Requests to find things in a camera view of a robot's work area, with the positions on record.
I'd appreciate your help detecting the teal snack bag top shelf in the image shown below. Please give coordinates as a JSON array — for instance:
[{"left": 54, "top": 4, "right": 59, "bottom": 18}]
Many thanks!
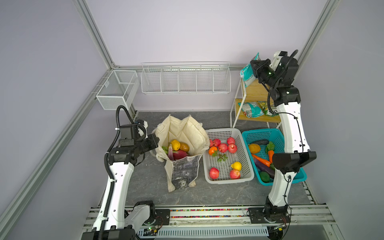
[{"left": 240, "top": 62, "right": 257, "bottom": 88}]

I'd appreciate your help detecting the white plastic fruit basket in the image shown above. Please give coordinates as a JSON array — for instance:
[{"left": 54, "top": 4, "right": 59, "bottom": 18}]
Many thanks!
[{"left": 203, "top": 128, "right": 255, "bottom": 184}]

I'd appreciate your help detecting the red apple front left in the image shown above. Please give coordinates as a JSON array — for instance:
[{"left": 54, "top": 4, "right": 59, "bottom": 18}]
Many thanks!
[{"left": 209, "top": 168, "right": 220, "bottom": 180}]

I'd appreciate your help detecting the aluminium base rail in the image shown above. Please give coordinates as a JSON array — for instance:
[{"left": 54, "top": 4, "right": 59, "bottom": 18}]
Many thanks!
[{"left": 83, "top": 204, "right": 344, "bottom": 240}]

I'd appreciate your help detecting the cream canvas grocery bag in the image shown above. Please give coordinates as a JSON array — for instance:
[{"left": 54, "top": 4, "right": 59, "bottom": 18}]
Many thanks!
[{"left": 152, "top": 115, "right": 210, "bottom": 192}]

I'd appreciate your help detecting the teal snack bag shelf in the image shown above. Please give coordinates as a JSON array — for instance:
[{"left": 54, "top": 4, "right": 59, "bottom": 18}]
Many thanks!
[
  {"left": 241, "top": 102, "right": 264, "bottom": 119},
  {"left": 240, "top": 62, "right": 257, "bottom": 88}
]

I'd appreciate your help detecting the green Foxs snack bag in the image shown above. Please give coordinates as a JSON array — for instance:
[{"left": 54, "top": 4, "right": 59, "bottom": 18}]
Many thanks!
[{"left": 258, "top": 101, "right": 276, "bottom": 117}]

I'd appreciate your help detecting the yellow squash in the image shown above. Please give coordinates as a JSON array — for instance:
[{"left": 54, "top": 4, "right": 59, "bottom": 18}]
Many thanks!
[{"left": 248, "top": 144, "right": 261, "bottom": 155}]

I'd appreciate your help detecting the wooden two-tier shelf rack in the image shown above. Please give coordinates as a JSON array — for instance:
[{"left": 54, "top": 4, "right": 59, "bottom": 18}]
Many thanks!
[{"left": 229, "top": 74, "right": 301, "bottom": 130}]

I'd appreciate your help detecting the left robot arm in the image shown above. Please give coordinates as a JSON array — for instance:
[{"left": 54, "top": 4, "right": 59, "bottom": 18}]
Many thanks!
[{"left": 81, "top": 105, "right": 159, "bottom": 240}]

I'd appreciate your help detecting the red apple back cluster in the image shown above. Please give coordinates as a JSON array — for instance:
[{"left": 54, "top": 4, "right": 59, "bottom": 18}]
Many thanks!
[{"left": 218, "top": 143, "right": 228, "bottom": 153}]

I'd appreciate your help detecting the teal snack bag lower shelf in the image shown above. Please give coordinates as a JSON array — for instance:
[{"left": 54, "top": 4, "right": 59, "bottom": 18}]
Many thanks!
[{"left": 241, "top": 102, "right": 264, "bottom": 119}]

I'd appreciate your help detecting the dark cucumber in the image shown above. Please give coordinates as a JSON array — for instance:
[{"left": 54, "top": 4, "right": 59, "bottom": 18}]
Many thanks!
[{"left": 251, "top": 139, "right": 270, "bottom": 146}]

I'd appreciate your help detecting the small orange persimmon with leaves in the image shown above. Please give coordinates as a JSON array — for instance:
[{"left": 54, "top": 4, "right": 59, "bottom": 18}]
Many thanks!
[{"left": 209, "top": 146, "right": 218, "bottom": 156}]

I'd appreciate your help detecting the yellow lemon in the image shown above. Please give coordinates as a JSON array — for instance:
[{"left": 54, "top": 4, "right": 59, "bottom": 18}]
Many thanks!
[{"left": 231, "top": 162, "right": 242, "bottom": 171}]

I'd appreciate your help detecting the green avocado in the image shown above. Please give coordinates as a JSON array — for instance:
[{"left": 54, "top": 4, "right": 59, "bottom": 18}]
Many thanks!
[{"left": 259, "top": 171, "right": 271, "bottom": 183}]

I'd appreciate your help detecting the long white wire basket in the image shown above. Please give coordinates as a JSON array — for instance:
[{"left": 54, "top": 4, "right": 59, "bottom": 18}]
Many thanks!
[{"left": 141, "top": 62, "right": 232, "bottom": 95}]

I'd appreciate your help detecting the brown potato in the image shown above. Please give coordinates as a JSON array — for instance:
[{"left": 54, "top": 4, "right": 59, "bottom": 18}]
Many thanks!
[{"left": 179, "top": 142, "right": 190, "bottom": 153}]

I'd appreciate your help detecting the red apple front right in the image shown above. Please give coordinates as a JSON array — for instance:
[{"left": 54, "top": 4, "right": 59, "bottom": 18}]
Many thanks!
[{"left": 230, "top": 169, "right": 241, "bottom": 180}]

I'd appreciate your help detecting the orange carrot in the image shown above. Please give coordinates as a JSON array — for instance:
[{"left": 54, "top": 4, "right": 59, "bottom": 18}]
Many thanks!
[{"left": 252, "top": 154, "right": 271, "bottom": 168}]

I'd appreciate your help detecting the teal plastic vegetable basket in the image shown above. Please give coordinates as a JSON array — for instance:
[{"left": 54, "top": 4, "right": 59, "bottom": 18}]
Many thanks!
[{"left": 241, "top": 128, "right": 308, "bottom": 186}]

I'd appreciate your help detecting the pink dragon fruit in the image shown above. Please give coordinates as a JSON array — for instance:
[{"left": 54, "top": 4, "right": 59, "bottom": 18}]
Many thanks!
[{"left": 162, "top": 147, "right": 189, "bottom": 161}]

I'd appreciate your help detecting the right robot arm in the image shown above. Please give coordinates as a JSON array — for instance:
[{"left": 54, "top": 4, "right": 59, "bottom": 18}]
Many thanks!
[{"left": 250, "top": 50, "right": 317, "bottom": 224}]

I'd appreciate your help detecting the small white mesh basket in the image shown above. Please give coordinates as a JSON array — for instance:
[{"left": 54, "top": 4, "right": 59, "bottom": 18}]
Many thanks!
[{"left": 96, "top": 70, "right": 140, "bottom": 111}]

